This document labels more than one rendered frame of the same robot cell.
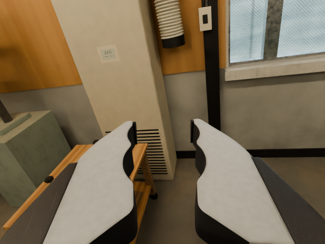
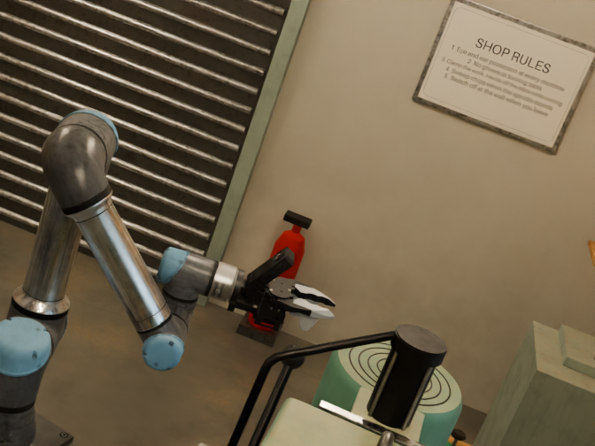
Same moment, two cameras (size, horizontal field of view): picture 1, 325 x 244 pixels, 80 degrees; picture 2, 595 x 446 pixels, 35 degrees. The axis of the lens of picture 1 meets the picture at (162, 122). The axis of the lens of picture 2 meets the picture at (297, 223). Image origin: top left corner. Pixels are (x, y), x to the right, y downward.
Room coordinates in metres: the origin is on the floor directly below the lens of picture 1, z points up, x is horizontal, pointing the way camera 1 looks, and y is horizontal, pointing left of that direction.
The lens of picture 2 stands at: (-0.36, -1.71, 2.05)
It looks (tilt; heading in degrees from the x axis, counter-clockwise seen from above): 21 degrees down; 79
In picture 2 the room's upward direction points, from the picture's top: 20 degrees clockwise
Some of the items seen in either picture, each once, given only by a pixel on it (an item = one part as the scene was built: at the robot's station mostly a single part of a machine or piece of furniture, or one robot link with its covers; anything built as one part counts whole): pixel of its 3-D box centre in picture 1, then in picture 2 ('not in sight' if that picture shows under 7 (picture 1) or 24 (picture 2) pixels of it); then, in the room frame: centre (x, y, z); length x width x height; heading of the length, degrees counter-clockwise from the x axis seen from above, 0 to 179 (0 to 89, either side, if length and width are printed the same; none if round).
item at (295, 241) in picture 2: not in sight; (279, 275); (0.43, 2.15, 0.30); 0.19 x 0.18 x 0.60; 75
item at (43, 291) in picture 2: not in sight; (57, 241); (-0.45, 0.05, 1.19); 0.15 x 0.12 x 0.55; 85
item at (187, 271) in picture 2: not in sight; (186, 272); (-0.19, 0.03, 1.21); 0.11 x 0.08 x 0.09; 175
